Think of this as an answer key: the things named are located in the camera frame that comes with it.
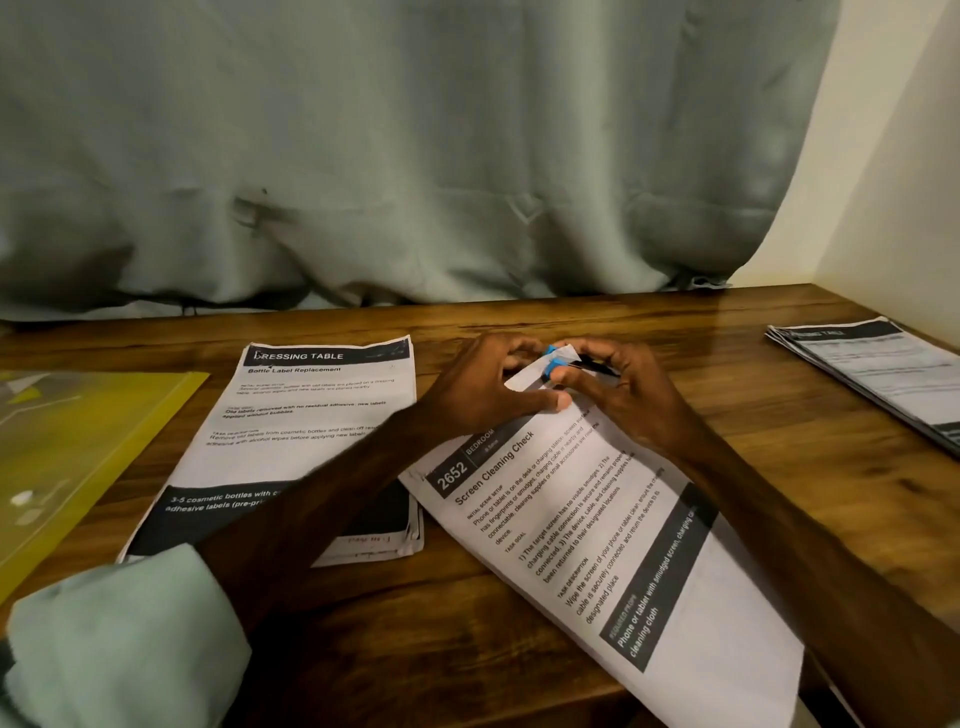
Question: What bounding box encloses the person's right forearm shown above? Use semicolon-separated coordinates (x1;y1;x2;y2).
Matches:
667;435;960;728

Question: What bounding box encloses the pale green curtain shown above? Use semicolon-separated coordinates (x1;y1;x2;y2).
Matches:
0;0;845;321

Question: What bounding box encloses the yellow patterned folder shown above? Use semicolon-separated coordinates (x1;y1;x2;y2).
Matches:
0;369;210;605

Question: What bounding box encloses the person's right hand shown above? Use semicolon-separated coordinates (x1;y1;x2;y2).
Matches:
547;336;714;459

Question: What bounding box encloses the person's left hand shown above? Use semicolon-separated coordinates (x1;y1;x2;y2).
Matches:
408;331;575;449

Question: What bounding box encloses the blue pen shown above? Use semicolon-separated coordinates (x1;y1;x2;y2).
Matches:
543;343;620;380

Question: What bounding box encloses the person's left forearm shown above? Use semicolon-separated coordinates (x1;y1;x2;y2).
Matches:
0;420;452;728

